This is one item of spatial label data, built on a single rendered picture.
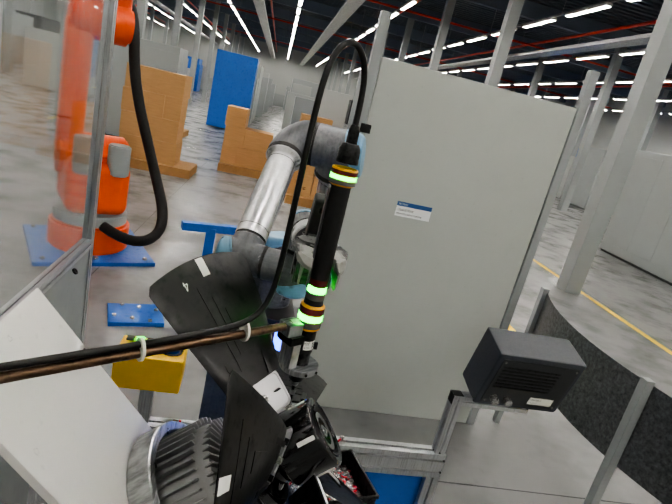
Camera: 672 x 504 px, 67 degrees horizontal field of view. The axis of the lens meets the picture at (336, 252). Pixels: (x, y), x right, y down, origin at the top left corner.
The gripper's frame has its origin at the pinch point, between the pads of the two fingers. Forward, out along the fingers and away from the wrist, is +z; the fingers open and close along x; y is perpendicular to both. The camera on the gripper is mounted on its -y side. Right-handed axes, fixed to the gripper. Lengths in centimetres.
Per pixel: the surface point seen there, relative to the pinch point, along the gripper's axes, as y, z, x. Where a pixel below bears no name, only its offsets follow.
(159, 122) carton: 62, -790, 161
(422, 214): 20, -182, -83
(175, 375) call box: 45, -34, 23
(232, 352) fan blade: 16.7, 2.3, 12.0
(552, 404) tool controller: 40, -36, -80
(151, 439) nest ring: 32.0, 5.9, 22.1
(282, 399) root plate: 24.2, 2.4, 2.2
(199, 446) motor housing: 30.7, 8.0, 14.5
